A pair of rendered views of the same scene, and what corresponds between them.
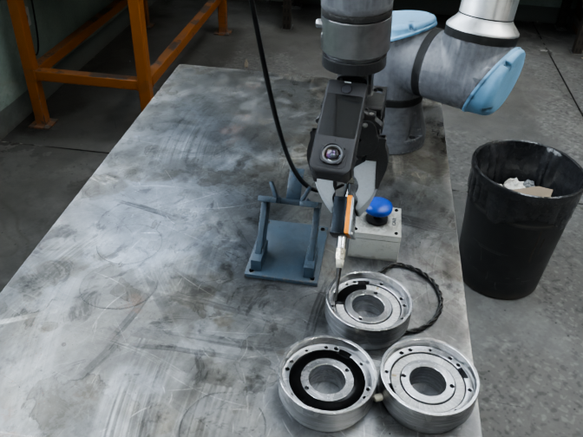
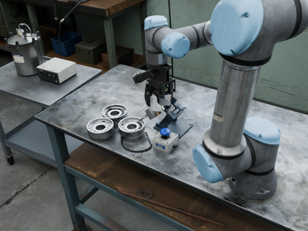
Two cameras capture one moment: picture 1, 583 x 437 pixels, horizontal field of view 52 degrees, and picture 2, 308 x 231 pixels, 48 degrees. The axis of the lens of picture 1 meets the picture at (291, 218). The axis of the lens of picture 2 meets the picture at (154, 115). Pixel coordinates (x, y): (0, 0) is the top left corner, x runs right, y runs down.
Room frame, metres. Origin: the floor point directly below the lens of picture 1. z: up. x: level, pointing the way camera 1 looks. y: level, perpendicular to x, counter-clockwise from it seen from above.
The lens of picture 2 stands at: (1.17, -1.03, 1.63)
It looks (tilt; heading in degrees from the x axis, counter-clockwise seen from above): 34 degrees down; 119
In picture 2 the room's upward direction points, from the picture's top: 3 degrees counter-clockwise
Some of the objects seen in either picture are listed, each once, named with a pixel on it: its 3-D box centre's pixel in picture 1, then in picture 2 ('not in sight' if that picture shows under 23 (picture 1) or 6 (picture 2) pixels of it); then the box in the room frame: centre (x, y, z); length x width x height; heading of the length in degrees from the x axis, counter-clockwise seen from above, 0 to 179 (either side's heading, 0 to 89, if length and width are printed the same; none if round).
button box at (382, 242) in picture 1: (375, 228); (166, 141); (0.70, -0.12, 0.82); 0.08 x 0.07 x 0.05; 173
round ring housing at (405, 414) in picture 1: (426, 386); (100, 129); (0.43, -0.15, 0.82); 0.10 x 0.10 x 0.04
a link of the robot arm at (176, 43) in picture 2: not in sight; (175, 41); (0.73, -0.10, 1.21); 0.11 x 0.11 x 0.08; 55
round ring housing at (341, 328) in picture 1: (367, 310); (132, 128); (0.54, -0.10, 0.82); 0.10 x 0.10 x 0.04
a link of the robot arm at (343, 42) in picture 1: (352, 33); (157, 56); (0.64, -0.06, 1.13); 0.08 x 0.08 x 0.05
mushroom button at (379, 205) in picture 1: (376, 216); (165, 135); (0.70, -0.12, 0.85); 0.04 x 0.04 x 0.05
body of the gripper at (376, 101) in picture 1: (353, 99); (159, 78); (0.65, -0.07, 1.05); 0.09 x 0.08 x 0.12; 168
